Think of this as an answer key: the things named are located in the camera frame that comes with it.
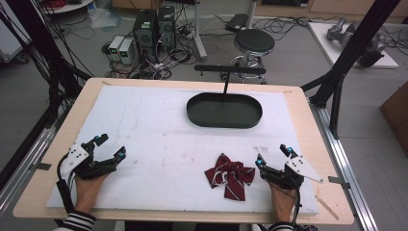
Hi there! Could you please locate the white power supply unit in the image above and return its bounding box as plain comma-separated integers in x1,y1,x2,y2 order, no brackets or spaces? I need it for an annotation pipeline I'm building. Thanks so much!
118,38,135,65
108,35,125,62

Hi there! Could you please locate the grey machine part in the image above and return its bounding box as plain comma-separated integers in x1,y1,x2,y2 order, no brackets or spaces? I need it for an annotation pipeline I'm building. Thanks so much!
326,17,357,47

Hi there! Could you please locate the person's left hand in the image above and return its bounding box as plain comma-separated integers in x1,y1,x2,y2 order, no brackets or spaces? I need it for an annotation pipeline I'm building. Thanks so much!
74,172,110,215

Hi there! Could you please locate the aluminium rail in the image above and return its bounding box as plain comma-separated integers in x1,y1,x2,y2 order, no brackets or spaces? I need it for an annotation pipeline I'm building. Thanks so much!
307,97,379,231
0,126,61,219

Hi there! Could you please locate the black oval tray with hanger bar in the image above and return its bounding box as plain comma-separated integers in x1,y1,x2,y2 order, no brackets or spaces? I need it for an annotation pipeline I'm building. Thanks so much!
186,64,268,130

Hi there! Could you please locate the thin wooden stick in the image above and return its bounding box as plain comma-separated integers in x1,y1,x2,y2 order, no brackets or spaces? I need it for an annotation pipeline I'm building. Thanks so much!
314,193,340,221

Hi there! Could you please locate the clear plastic bag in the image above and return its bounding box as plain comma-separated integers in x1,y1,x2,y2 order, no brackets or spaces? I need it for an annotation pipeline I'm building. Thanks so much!
88,8,123,31

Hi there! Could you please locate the black round stool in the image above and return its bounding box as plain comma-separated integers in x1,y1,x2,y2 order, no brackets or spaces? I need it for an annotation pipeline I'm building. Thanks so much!
220,28,276,85

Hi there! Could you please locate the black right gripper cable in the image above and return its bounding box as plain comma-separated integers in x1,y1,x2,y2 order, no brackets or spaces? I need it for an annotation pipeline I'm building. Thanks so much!
290,187,303,225

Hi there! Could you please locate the tangle of floor cables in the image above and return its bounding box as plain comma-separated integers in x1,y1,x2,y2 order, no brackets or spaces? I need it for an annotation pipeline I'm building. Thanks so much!
102,47,198,81

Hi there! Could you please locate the brown wooden cabinet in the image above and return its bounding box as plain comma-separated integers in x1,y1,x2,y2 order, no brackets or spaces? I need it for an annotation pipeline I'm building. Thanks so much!
379,81,408,158

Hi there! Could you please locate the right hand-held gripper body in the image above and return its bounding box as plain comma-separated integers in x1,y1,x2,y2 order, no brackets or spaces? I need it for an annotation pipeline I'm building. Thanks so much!
259,155,324,191

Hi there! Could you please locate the white floor board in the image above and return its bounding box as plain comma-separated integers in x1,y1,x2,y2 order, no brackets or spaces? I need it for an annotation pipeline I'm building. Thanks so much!
307,21,399,69

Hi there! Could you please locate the person's right striped sleeve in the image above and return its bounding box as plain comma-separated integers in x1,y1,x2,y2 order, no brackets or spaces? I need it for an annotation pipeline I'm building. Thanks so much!
268,220,294,231

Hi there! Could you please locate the white foam board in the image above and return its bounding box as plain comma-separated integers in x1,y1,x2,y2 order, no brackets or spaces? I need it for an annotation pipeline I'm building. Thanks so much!
46,85,320,216

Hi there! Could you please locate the person's left striped sleeve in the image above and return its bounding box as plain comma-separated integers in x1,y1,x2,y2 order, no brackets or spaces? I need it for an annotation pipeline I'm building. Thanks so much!
61,210,97,231

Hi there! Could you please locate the black machine part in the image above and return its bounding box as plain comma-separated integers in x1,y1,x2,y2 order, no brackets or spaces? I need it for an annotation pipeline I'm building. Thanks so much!
357,33,388,68

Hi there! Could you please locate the flat black box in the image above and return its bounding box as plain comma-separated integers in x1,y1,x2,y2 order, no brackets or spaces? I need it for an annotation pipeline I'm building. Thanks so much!
224,13,249,33

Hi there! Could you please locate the black metal frame post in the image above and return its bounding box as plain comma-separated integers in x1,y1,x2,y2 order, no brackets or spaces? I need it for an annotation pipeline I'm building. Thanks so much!
0,0,94,129
300,0,402,140

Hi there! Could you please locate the dark red striped bow tie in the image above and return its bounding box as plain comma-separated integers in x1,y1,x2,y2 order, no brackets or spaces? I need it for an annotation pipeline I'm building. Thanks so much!
204,152,257,202

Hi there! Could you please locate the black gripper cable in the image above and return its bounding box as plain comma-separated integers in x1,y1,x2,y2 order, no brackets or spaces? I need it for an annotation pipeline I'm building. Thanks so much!
290,187,303,225
56,153,75,215

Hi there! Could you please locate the white stand leg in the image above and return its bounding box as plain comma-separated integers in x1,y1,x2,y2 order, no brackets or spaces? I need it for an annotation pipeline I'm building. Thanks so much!
191,0,208,62

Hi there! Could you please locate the slim black computer tower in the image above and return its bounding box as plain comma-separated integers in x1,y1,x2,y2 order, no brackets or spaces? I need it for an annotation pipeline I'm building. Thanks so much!
157,5,177,50

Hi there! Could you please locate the large black computer tower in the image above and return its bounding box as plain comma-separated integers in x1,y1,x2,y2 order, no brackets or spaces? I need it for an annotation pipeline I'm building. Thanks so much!
132,9,159,63

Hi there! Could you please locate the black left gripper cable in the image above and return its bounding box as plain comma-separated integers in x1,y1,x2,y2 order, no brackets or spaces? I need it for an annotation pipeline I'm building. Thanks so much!
56,153,75,215

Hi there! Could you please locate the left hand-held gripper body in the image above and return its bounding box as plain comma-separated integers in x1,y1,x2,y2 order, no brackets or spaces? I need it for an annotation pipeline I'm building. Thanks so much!
59,141,118,181

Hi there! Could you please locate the round white table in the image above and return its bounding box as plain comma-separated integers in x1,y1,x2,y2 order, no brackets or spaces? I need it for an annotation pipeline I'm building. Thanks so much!
41,0,95,15

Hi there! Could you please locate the person's striped sleeve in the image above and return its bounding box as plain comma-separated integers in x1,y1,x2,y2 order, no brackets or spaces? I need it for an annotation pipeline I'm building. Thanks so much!
268,220,294,231
61,210,97,231

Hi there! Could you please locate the person's right hand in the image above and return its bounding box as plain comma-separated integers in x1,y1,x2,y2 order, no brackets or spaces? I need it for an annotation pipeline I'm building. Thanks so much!
268,182,297,224

